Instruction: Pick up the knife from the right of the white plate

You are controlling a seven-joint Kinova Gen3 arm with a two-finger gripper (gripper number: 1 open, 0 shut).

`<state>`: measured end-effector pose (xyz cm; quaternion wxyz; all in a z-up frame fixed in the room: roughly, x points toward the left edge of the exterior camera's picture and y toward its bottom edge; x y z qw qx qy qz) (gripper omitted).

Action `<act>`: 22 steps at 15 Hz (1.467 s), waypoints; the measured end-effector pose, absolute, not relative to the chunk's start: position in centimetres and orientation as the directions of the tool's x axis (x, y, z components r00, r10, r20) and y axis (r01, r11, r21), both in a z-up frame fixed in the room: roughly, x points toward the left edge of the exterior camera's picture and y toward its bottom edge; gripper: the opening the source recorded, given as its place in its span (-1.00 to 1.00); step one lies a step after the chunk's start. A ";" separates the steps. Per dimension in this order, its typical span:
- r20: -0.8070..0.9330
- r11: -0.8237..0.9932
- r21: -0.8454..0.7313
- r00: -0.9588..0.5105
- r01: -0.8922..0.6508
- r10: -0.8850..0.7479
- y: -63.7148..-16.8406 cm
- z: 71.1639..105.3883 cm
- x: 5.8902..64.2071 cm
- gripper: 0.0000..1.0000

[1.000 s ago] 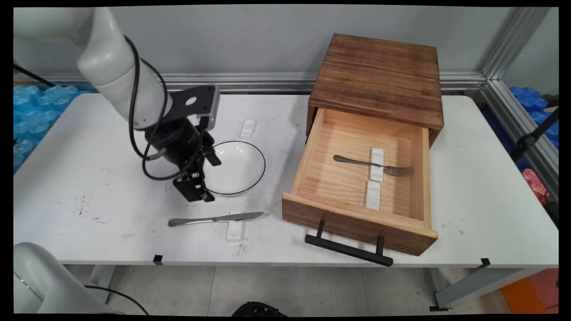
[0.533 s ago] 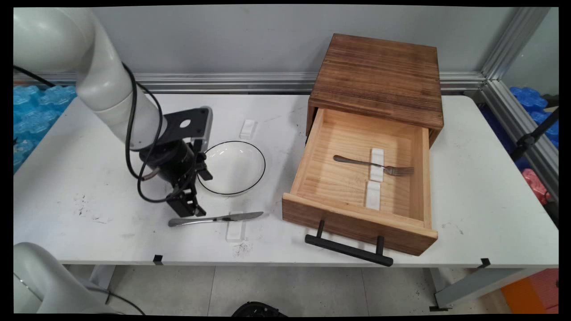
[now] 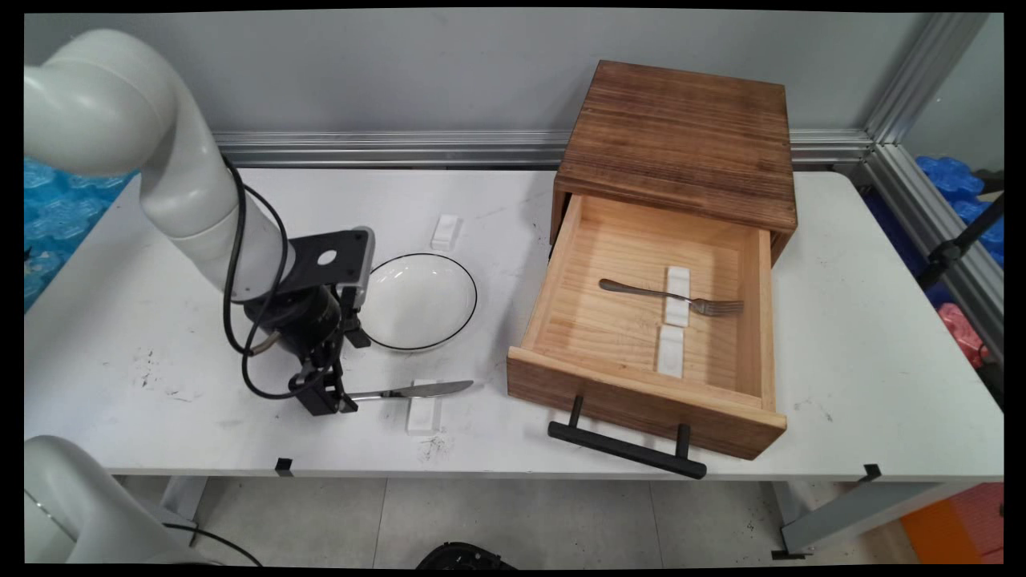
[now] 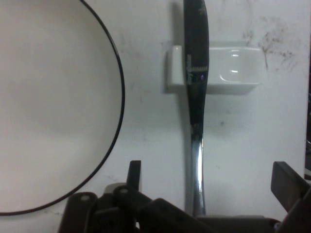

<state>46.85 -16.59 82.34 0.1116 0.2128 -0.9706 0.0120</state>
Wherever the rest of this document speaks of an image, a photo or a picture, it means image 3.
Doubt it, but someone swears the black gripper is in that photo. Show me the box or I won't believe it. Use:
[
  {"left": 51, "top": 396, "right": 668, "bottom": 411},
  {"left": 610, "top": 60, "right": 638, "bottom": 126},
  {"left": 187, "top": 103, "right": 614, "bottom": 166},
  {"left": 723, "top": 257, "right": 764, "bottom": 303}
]
[{"left": 243, "top": 284, "right": 359, "bottom": 417}]

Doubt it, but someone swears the silver table knife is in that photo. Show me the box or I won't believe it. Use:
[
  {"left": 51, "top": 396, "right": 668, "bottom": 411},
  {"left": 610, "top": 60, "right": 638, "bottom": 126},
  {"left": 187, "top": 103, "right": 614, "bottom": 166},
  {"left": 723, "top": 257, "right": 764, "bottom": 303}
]
[{"left": 346, "top": 380, "right": 475, "bottom": 402}]

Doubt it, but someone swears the white cutlery rest block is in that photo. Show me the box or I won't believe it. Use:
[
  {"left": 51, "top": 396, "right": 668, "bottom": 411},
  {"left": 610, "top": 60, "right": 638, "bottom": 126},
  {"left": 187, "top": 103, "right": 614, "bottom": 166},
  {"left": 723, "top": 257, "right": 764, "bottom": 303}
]
[
  {"left": 430, "top": 214, "right": 463, "bottom": 251},
  {"left": 664, "top": 266, "right": 691, "bottom": 328},
  {"left": 405, "top": 379, "right": 443, "bottom": 436},
  {"left": 656, "top": 325, "right": 685, "bottom": 379}
]

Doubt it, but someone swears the white bowl black rim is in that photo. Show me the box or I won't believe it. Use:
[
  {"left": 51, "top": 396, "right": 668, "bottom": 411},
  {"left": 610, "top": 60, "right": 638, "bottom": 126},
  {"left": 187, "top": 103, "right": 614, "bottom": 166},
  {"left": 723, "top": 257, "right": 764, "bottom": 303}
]
[{"left": 361, "top": 253, "right": 479, "bottom": 352}]

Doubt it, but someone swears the grey table leg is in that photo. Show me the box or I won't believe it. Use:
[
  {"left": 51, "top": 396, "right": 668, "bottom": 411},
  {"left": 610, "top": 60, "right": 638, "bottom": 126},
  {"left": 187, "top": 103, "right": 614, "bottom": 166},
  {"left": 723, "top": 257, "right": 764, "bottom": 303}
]
[
  {"left": 159, "top": 476, "right": 209, "bottom": 547},
  {"left": 771, "top": 481, "right": 984, "bottom": 560}
]

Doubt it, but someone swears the black round object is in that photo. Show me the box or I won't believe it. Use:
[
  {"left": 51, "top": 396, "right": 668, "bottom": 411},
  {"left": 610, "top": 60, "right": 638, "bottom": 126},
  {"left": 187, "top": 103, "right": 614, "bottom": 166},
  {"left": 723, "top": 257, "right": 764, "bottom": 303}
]
[{"left": 417, "top": 543, "right": 519, "bottom": 571}]

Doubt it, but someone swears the light wooden drawer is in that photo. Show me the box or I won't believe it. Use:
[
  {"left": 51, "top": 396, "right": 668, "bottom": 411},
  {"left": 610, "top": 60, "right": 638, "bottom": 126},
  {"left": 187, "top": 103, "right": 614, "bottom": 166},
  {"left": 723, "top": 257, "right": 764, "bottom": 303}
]
[{"left": 506, "top": 192, "right": 788, "bottom": 462}]

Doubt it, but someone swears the silver fork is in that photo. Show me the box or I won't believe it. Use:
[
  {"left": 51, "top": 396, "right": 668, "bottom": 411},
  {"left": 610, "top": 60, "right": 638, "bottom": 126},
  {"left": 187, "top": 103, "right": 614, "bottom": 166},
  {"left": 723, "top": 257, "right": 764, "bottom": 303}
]
[{"left": 597, "top": 278, "right": 745, "bottom": 317}]

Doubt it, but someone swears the red bag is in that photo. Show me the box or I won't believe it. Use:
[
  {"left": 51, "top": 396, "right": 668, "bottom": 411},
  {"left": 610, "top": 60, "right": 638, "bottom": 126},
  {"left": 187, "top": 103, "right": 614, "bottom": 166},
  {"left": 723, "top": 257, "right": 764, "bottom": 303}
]
[{"left": 938, "top": 302, "right": 992, "bottom": 368}]

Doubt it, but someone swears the orange box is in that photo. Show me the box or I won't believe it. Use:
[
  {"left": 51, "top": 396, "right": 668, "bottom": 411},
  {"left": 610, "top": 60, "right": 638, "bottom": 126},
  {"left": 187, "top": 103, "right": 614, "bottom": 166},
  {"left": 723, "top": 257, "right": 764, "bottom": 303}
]
[{"left": 901, "top": 482, "right": 1004, "bottom": 565}]

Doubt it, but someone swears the black tripod stand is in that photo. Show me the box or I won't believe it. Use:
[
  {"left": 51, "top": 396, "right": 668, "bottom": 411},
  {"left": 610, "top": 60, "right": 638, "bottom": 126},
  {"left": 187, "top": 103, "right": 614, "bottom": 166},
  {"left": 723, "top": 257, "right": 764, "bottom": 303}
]
[{"left": 918, "top": 192, "right": 1004, "bottom": 291}]

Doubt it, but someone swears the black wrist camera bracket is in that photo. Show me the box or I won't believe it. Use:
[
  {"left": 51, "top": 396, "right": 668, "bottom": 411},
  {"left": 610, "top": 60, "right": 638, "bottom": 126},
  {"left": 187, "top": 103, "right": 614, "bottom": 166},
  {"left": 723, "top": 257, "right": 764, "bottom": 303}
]
[{"left": 275, "top": 227, "right": 376, "bottom": 350}]

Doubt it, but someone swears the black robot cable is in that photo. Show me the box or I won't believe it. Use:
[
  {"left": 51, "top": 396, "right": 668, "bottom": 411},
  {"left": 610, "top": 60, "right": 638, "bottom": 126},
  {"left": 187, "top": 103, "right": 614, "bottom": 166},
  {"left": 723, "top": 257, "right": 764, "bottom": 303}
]
[
  {"left": 222, "top": 155, "right": 321, "bottom": 401},
  {"left": 163, "top": 523, "right": 264, "bottom": 567}
]

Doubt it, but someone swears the aluminium frame rail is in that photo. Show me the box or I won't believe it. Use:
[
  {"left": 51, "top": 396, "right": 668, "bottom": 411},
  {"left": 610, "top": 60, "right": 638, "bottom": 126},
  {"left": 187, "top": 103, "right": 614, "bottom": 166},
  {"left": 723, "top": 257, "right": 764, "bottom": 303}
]
[{"left": 212, "top": 130, "right": 875, "bottom": 170}]

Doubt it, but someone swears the black drawer handle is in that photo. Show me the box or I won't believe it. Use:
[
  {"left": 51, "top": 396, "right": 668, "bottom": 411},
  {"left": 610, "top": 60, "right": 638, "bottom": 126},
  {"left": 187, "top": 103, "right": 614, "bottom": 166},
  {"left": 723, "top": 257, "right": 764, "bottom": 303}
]
[{"left": 547, "top": 394, "right": 708, "bottom": 480}]

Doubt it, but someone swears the aluminium frame post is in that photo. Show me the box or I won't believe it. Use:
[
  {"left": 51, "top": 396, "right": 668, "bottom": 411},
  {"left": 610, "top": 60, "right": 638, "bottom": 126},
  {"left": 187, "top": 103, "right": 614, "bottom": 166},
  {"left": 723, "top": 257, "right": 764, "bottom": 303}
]
[{"left": 862, "top": 12, "right": 1004, "bottom": 361}]

